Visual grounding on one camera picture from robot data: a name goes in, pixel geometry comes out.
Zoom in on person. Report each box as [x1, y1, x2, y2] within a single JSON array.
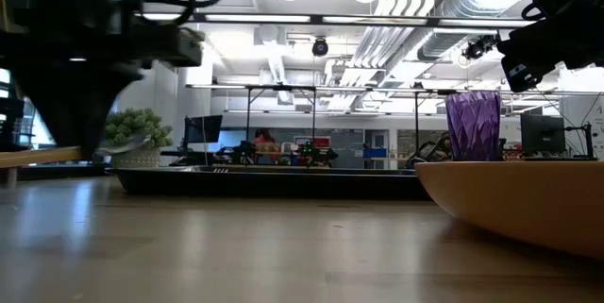
[[406, 131, 453, 168], [253, 127, 278, 154]]

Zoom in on green plant white pot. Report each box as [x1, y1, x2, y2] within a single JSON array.
[[103, 107, 175, 170]]

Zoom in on black plastic tray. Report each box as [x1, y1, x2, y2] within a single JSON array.
[[109, 164, 431, 201]]

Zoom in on black computer monitor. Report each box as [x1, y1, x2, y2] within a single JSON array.
[[519, 113, 568, 157], [181, 114, 225, 156]]

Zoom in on wooden bowl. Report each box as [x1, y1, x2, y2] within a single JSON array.
[[414, 160, 604, 261]]

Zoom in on purple faceted plastic cup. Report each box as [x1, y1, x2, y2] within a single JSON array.
[[444, 90, 503, 163]]

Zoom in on black overhead camera rig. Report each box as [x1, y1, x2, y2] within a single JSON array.
[[461, 32, 502, 62]]

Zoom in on silver fork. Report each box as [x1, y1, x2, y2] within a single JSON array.
[[191, 165, 238, 174]]

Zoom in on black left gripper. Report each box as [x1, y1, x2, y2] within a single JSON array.
[[0, 22, 205, 161]]

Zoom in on tan handled spoon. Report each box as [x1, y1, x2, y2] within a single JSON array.
[[0, 133, 153, 170]]

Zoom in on black overhead frame beam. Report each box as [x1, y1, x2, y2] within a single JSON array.
[[135, 11, 537, 29]]

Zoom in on background robot arms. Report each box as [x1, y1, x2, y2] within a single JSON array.
[[221, 139, 340, 168]]

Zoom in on black hanging dome camera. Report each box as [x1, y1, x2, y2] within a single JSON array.
[[310, 36, 330, 59]]

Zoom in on silver ceiling duct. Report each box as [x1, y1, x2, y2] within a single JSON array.
[[416, 0, 537, 62]]

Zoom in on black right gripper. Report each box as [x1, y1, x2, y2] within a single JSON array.
[[496, 9, 604, 93]]

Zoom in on black background table frame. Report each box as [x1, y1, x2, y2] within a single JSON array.
[[244, 84, 318, 144]]

